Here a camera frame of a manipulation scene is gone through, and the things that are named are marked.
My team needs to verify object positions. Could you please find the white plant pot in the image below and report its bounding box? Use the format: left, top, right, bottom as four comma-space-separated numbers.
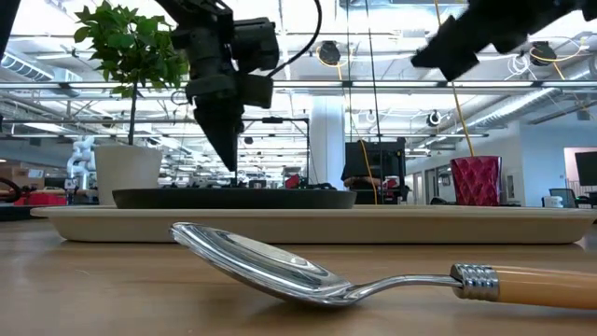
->
94, 144, 163, 206

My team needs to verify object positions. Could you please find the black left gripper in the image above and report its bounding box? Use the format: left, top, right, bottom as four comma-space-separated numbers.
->
185, 27, 275, 172

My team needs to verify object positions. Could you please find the dark office chair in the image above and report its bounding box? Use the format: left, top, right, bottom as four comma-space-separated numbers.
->
548, 188, 580, 209

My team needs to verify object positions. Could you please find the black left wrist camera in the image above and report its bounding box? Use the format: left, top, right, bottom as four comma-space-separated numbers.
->
232, 17, 281, 74

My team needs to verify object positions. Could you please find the red faceted cup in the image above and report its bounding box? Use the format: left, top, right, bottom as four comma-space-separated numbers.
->
450, 156, 503, 207

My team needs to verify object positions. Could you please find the green leafy plant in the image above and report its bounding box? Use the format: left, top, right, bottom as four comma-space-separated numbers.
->
73, 0, 190, 147

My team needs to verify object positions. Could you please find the red storage bins rack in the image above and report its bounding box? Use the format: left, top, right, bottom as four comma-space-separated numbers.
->
13, 190, 69, 207

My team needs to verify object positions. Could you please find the black round plate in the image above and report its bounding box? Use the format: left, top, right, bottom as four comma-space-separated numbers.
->
111, 188, 358, 210

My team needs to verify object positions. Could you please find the black cart with monitor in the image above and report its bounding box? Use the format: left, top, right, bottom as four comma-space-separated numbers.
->
340, 137, 408, 205

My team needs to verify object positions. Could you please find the black ceiling cable reel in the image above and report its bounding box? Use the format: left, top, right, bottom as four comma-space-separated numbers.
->
318, 40, 342, 66
530, 40, 557, 66

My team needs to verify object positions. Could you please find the beige plastic tray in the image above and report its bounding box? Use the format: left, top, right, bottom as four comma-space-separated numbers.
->
30, 204, 597, 245

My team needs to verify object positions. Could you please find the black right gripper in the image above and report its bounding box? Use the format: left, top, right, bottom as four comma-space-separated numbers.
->
410, 0, 597, 83

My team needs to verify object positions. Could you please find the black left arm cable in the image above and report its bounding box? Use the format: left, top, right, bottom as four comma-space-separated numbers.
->
265, 0, 324, 78

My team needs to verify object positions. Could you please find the steel spoon with orange handle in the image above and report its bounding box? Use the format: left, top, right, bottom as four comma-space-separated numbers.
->
170, 221, 597, 312

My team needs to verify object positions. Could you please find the black wall monitor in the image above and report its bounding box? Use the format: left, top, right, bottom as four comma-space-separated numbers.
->
574, 151, 597, 188

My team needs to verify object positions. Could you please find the white robot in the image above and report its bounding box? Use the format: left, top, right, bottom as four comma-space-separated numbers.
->
66, 134, 98, 192

